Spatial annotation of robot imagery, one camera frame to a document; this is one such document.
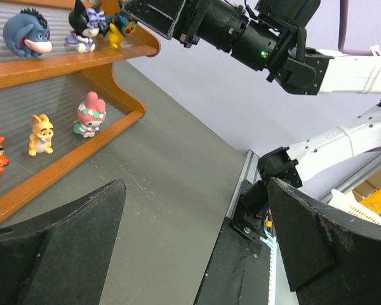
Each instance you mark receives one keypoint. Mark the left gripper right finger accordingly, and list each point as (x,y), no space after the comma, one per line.
(330,257)

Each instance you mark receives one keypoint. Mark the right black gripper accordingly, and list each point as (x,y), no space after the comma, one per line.
(179,19)

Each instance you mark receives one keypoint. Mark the grey slotted cable duct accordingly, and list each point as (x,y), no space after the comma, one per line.
(271,242)

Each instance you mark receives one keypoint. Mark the blue small toy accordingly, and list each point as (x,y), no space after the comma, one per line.
(27,34)

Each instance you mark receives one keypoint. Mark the black purple small toy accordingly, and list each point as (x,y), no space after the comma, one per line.
(86,24)

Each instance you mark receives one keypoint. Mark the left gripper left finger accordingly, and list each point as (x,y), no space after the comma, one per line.
(62,256)

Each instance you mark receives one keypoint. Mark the pink rabbit toy figure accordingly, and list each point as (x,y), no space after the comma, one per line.
(91,113)

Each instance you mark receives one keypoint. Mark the black spiky toy figure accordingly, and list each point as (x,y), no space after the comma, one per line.
(118,28)

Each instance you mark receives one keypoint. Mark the cardboard boxes outside cell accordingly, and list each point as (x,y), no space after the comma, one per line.
(363,202)

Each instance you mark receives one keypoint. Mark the tan rabbit toy figure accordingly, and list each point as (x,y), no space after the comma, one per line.
(40,140)

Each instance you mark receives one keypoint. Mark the orange wooden shelf rack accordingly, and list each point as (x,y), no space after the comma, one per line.
(55,85)

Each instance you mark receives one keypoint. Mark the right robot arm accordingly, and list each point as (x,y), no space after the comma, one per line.
(281,95)

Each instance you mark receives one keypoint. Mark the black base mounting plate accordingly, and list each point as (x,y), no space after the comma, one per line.
(237,272)

